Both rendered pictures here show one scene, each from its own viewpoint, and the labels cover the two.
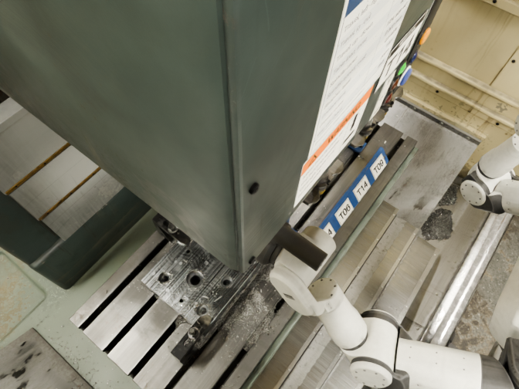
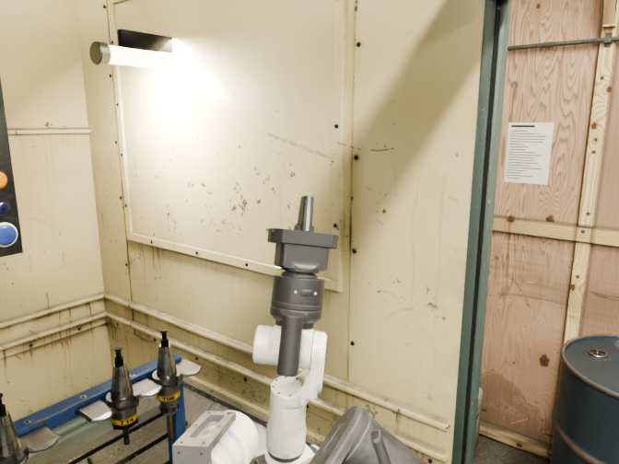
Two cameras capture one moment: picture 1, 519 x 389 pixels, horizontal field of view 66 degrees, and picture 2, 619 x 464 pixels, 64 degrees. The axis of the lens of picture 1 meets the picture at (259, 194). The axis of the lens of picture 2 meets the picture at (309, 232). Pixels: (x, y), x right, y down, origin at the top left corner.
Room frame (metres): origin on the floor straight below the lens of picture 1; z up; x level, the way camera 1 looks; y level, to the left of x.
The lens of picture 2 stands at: (-0.19, -0.70, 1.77)
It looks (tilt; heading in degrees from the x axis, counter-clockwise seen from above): 13 degrees down; 2
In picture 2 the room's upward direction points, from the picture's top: straight up
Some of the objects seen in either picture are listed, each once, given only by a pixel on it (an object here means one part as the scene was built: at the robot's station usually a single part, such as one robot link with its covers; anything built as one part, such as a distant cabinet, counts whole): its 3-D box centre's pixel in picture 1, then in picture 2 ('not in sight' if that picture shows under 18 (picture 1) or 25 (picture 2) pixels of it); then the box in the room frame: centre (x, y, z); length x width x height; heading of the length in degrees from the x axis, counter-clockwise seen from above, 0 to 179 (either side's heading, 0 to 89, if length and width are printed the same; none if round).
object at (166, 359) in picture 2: not in sight; (166, 359); (0.79, -0.34, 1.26); 0.04 x 0.04 x 0.07
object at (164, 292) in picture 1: (207, 268); not in sight; (0.35, 0.14, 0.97); 0.29 x 0.23 x 0.05; 145
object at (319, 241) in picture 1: (293, 248); not in sight; (0.25, -0.07, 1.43); 0.11 x 0.11 x 0.11; 55
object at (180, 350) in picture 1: (193, 337); not in sight; (0.15, 0.15, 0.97); 0.13 x 0.03 x 0.15; 145
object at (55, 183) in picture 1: (89, 146); not in sight; (0.62, 0.48, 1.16); 0.48 x 0.05 x 0.51; 145
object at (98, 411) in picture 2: (352, 137); (97, 411); (0.66, -0.24, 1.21); 0.07 x 0.05 x 0.01; 55
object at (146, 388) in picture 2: (372, 113); (145, 388); (0.75, -0.31, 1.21); 0.07 x 0.05 x 0.01; 55
